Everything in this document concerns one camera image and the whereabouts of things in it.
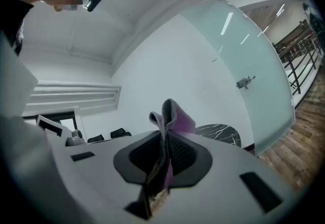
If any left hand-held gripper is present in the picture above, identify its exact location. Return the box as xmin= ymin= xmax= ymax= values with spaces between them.
xmin=35 ymin=114 xmax=86 ymax=147

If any black metal railing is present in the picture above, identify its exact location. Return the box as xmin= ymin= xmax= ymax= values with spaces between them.
xmin=274 ymin=36 xmax=325 ymax=96

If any black head-worn camera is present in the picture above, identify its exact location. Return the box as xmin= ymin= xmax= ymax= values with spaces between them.
xmin=85 ymin=0 xmax=104 ymax=12

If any dark wooden shelf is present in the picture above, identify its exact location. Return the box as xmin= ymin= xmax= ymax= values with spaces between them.
xmin=272 ymin=20 xmax=318 ymax=62

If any grey and purple cloth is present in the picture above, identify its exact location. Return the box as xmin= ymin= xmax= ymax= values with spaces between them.
xmin=124 ymin=98 xmax=197 ymax=220

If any metal door lock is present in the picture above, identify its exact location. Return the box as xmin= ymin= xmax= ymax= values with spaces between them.
xmin=236 ymin=75 xmax=256 ymax=90

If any person's black shirt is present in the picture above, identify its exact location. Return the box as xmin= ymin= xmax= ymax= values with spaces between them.
xmin=0 ymin=0 xmax=35 ymax=56

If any green potted plant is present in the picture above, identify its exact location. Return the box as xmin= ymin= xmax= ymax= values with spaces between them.
xmin=301 ymin=2 xmax=324 ymax=35

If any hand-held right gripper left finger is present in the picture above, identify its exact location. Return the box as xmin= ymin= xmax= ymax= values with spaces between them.
xmin=50 ymin=130 xmax=164 ymax=224

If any black marble round table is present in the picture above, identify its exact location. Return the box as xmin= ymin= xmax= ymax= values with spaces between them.
xmin=194 ymin=123 xmax=242 ymax=148

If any frosted glass door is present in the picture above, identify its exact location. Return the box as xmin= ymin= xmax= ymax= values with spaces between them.
xmin=180 ymin=0 xmax=297 ymax=157

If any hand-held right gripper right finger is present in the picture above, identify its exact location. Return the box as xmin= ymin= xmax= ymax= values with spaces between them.
xmin=167 ymin=132 xmax=304 ymax=224

